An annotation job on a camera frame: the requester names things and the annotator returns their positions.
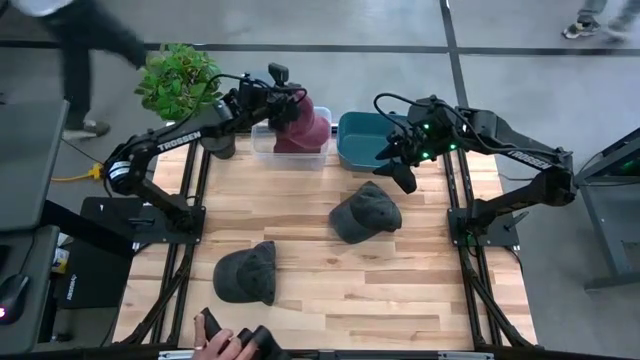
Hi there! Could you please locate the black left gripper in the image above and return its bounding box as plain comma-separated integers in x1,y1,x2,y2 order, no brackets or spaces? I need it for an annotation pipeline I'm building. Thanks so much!
238,79,303,133

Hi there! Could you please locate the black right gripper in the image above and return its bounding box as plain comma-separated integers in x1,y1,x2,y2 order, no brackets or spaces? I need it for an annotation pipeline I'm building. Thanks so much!
372,97,464,195

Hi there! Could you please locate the maroon baseball cap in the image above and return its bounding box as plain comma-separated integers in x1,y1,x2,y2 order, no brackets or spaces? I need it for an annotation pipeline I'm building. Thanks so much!
287,90,332,150
273,130,321,155

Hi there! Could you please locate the dark grey baseball cap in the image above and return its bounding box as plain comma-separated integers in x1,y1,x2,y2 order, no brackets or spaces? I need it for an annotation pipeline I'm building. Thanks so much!
328,180,403,246
212,240,278,307

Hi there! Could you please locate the teal plastic bin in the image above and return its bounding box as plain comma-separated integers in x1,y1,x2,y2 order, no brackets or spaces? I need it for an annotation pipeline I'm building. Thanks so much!
336,110,423,176

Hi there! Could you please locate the clear plastic bin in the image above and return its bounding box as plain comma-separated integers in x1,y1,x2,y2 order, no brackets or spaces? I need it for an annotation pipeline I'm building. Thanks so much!
251,105,335,171

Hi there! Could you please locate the green potted plant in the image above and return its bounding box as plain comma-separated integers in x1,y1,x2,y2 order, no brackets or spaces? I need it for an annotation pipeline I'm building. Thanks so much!
133,43,237,161

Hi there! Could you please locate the person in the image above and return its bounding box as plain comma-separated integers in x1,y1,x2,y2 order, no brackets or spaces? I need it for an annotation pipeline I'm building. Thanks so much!
9,0,150,142
561,0,640,45

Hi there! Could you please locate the grey metal cart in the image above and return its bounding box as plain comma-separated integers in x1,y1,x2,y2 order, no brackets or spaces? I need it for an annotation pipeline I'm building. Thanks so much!
574,127,640,291

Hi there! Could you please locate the black controller box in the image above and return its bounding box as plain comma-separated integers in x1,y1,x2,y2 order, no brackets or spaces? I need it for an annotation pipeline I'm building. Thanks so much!
52,239,135,309

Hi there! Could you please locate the dark grey monitor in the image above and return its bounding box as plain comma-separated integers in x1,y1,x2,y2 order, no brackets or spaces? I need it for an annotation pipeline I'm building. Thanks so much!
0,101,70,234

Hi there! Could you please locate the white yellow small container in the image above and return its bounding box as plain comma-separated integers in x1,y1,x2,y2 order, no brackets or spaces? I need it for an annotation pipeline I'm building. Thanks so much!
51,232,72,275

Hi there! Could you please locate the grey side desk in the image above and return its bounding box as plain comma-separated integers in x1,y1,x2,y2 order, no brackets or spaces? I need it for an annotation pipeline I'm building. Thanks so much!
0,224,60,354

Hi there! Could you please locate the black computer mouse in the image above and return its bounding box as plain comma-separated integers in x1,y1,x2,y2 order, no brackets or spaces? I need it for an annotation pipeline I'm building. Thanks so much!
0,273,30,326

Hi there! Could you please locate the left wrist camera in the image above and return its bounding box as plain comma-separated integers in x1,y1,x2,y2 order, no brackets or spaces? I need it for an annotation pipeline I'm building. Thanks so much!
267,62,291,87

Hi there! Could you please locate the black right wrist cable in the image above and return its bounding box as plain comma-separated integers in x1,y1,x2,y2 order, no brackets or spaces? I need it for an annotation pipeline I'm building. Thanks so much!
372,91,417,136

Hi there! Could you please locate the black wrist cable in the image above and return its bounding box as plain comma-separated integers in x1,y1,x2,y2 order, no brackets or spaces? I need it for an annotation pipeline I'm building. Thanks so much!
372,91,417,136
191,72,252,121

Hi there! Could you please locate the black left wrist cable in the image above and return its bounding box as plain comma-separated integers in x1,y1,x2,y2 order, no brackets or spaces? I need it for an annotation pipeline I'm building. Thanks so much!
191,72,252,121

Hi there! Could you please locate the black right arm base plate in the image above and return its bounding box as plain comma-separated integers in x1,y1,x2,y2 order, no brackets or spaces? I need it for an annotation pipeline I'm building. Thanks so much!
447,206,521,249

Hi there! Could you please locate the black metal table frame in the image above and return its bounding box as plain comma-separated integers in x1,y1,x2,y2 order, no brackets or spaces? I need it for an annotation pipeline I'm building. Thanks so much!
117,112,539,360

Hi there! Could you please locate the yellow extension cord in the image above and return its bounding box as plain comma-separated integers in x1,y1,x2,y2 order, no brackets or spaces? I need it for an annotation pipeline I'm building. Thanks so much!
51,162,108,183

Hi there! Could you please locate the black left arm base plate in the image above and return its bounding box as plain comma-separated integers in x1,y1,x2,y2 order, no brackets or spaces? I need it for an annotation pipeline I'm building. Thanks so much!
79,196,207,246

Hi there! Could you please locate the thin black floor cable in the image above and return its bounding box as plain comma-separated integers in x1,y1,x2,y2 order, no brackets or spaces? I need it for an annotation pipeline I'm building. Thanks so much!
59,138,104,165

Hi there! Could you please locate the black leader arm handle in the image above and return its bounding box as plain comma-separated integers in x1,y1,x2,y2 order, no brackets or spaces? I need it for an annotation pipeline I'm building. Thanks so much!
199,307,292,360

